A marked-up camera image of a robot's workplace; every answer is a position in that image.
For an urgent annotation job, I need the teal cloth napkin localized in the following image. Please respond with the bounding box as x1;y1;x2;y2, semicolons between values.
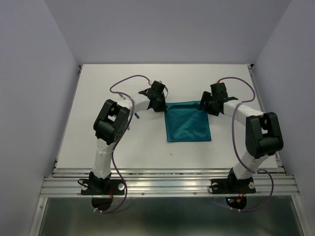
164;101;212;143

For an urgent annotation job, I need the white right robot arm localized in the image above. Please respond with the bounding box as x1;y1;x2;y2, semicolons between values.
198;83;284;192

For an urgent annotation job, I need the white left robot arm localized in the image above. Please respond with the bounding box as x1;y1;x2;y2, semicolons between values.
89;81;167;194

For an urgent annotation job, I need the teal handled fork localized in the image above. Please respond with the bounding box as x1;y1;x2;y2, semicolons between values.
119;96;132;130

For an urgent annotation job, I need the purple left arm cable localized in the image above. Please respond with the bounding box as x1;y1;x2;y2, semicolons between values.
94;74;152;214

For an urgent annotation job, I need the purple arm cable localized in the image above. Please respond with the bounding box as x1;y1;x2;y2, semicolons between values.
215;76;274;212
94;74;152;214

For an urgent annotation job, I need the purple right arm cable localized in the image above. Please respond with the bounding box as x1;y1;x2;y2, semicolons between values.
215;76;274;212

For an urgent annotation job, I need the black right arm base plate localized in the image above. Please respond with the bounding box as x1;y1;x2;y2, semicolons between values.
208;177;256;195

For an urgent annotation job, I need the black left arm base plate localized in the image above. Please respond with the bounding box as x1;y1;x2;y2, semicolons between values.
77;179;125;196

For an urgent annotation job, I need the aluminium frame rail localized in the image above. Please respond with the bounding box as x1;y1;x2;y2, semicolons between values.
40;167;300;198

